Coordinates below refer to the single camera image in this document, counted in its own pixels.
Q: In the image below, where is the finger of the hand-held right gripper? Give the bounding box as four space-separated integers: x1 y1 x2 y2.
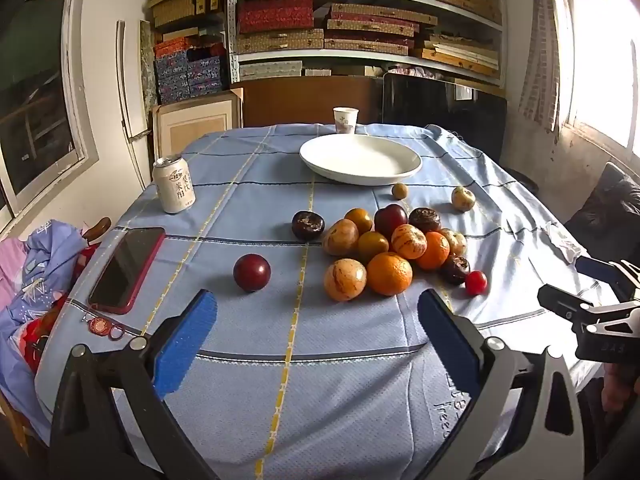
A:
575 255 640 306
537 284 640 335

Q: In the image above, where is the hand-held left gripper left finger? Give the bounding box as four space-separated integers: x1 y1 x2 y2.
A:
48 288 219 480

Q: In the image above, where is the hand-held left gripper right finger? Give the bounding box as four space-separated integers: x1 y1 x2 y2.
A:
417 288 586 480

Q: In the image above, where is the pale brown round fruit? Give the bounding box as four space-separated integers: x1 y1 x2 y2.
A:
451 186 476 211
440 228 468 257

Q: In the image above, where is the dark red plum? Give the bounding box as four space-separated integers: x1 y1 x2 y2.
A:
233 254 272 293
374 204 408 238

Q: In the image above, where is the striped yellow pepino melon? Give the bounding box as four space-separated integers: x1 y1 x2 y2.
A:
391 224 428 260
324 258 368 302

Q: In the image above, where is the small yellow-orange fruit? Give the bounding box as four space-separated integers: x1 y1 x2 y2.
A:
344 208 374 235
357 231 390 263

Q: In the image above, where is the white oval plate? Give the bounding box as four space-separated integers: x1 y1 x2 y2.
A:
299 133 422 187

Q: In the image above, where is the person's right hand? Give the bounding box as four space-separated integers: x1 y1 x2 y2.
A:
601 360 640 415

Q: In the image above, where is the black cushion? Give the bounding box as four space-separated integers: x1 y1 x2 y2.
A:
562 162 640 246

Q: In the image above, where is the red key fob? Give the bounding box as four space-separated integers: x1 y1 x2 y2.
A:
80 314 126 342

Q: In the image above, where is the smartphone in red case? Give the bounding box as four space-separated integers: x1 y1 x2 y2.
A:
88 227 166 315

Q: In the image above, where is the blue checked tablecloth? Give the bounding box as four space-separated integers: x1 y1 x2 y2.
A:
35 122 621 480

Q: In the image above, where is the wooden chair back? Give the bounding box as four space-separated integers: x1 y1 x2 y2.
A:
82 217 113 243

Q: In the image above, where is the beige drink can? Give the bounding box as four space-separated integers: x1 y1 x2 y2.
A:
152 156 195 215

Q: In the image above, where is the blue printed blanket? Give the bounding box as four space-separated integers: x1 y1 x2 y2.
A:
0 220 96 441

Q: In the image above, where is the pink cloth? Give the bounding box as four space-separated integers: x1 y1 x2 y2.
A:
0 237 28 311

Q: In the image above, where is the bright window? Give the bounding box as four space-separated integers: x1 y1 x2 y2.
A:
550 0 640 161

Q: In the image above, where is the black monitor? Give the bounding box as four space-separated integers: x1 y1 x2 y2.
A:
382 72 508 166

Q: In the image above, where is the brick pattern curtain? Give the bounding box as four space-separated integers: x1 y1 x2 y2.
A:
520 0 568 133

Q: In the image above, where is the white paper cup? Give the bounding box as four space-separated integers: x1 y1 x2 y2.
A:
333 106 360 135

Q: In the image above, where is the white leaning board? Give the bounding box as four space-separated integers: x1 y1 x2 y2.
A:
115 20 153 191

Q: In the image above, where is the stack of blue patterned boxes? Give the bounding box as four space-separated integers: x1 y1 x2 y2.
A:
154 37 228 105

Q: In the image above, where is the brown wooden board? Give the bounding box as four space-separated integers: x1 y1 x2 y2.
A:
235 76 386 128

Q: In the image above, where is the marble slab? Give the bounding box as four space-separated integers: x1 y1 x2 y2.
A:
139 20 161 131

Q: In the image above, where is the white metal shelf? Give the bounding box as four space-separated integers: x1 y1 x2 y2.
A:
227 0 508 86

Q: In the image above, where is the white framed window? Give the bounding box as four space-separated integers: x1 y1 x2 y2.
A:
0 0 101 231

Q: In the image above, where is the stack of patterned flat boxes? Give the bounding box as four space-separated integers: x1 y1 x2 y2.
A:
235 0 503 78

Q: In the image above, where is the stack of yellow boxes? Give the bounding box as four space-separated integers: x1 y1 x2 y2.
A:
146 0 223 31

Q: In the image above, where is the wooden picture frame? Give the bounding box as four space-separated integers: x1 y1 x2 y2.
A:
151 88 244 158

